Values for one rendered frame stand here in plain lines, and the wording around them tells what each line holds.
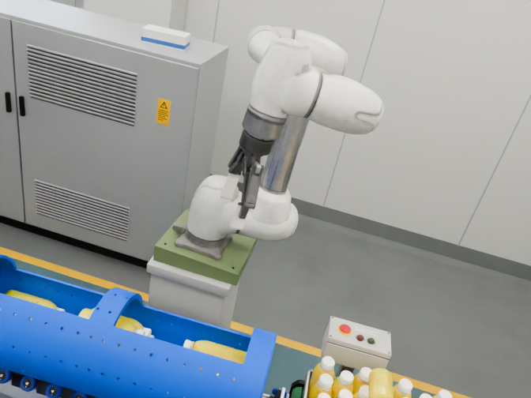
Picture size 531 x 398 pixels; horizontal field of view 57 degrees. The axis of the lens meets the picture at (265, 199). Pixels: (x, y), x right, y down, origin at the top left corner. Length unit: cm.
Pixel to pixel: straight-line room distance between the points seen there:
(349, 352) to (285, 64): 95
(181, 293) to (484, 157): 274
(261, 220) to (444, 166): 244
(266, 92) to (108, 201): 225
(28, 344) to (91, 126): 182
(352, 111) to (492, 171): 305
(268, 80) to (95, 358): 79
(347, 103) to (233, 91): 294
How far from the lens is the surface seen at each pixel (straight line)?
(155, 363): 128
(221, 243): 184
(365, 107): 106
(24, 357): 141
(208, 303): 187
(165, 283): 189
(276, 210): 174
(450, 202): 412
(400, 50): 370
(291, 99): 102
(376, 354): 161
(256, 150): 107
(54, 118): 312
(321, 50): 157
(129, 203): 310
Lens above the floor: 217
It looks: 30 degrees down
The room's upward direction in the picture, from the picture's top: 13 degrees clockwise
